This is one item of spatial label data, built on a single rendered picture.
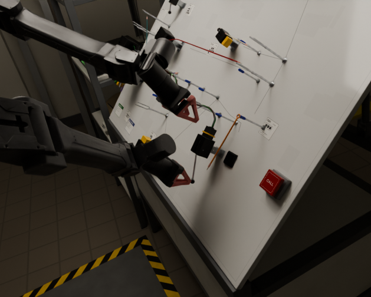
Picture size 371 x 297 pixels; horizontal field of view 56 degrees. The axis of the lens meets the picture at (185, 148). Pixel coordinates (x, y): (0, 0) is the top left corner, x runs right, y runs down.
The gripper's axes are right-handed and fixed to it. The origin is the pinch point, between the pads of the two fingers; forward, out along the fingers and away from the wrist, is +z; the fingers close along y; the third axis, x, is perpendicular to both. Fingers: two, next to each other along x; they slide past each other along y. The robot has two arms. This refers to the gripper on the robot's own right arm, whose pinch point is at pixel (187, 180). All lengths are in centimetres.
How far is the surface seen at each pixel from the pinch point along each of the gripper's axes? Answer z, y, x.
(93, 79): -10, 93, -10
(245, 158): 4.8, -10.8, -14.7
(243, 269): 8.8, -27.1, 9.3
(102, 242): 56, 108, 78
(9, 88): -12, 279, 41
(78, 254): 46, 109, 91
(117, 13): 33, 266, -73
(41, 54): -3, 282, -2
